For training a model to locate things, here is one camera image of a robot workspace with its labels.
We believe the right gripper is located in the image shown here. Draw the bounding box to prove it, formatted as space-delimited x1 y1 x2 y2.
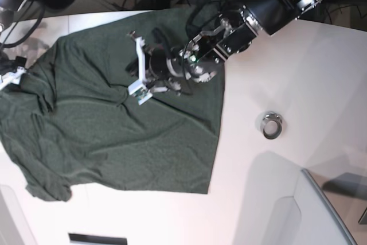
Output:
0 54 27 90

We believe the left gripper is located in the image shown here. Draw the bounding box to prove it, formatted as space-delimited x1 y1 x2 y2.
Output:
128 31 184 106

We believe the dark green t-shirt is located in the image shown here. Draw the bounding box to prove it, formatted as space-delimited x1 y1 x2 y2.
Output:
1 8 224 201

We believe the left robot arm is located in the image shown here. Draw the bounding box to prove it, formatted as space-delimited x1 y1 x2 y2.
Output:
126 0 323 104

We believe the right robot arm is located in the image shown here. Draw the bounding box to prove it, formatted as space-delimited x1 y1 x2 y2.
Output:
1 0 45 90

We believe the grey tape roll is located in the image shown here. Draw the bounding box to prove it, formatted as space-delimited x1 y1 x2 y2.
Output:
255 111 284 140

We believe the white table cable slot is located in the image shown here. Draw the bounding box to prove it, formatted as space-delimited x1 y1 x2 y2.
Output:
68 234 128 245

